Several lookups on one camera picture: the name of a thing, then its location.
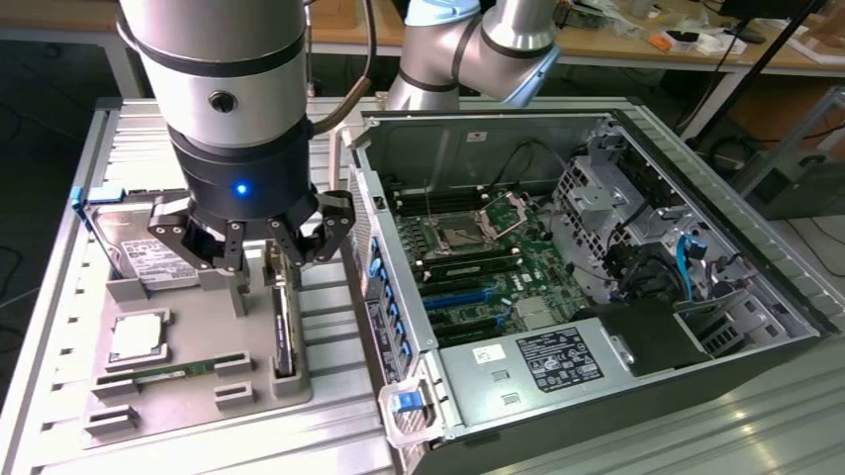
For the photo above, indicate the black installed RAM stick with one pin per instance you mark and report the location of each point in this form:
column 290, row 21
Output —
column 469, row 269

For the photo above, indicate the CPU socket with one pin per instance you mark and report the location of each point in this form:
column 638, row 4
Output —
column 458, row 235

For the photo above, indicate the metal socket cover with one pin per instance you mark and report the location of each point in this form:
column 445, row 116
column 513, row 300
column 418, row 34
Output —
column 505, row 213

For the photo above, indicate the thin metal locking lever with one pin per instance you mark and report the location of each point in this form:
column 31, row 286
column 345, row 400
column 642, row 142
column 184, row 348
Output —
column 430, row 205

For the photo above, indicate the metal drive cage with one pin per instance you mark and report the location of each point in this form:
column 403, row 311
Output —
column 594, row 198

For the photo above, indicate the grey parts rack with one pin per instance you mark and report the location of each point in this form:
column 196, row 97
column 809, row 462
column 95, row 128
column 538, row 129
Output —
column 198, row 346

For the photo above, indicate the blue expansion slot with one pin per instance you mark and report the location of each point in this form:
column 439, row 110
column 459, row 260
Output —
column 458, row 300

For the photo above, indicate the green RAM stick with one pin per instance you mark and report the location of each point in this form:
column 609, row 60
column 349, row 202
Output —
column 178, row 368

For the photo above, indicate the silver chipset heatsink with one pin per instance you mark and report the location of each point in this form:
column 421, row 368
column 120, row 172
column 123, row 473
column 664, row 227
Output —
column 534, row 314

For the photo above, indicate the metal disk bay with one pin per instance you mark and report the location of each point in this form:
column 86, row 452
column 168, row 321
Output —
column 726, row 336

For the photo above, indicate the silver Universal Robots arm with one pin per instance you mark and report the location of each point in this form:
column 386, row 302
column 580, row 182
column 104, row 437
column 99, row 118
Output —
column 218, row 59

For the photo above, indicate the blue card retainer strip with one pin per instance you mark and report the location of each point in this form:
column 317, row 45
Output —
column 377, row 262

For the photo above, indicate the black graphics card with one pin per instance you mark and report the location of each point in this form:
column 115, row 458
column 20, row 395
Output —
column 282, row 316

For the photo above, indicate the black RAM slot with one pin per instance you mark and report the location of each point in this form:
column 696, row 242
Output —
column 442, row 194
column 449, row 206

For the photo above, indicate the green motherboard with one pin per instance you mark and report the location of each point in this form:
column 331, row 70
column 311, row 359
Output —
column 534, row 257

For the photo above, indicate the hard disk in blue caddy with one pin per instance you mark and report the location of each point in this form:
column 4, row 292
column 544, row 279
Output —
column 132, row 262

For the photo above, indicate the silver power supply unit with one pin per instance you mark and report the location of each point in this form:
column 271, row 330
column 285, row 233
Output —
column 475, row 391

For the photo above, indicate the white device on desk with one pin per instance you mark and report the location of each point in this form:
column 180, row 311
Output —
column 706, row 42

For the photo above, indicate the black desk monitor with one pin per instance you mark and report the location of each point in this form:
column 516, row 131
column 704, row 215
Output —
column 760, row 7

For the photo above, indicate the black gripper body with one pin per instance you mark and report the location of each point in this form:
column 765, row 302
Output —
column 245, row 178

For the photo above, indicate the black expansion slot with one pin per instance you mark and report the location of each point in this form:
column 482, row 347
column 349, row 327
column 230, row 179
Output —
column 465, row 325
column 470, row 337

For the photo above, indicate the silver CPU chip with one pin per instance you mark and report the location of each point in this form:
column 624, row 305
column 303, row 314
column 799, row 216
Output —
column 135, row 336

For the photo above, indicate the open black PC case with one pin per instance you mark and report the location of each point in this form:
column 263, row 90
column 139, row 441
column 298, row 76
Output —
column 594, row 425

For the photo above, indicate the black slanted pole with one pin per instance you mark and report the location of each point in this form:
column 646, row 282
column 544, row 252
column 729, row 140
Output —
column 773, row 54

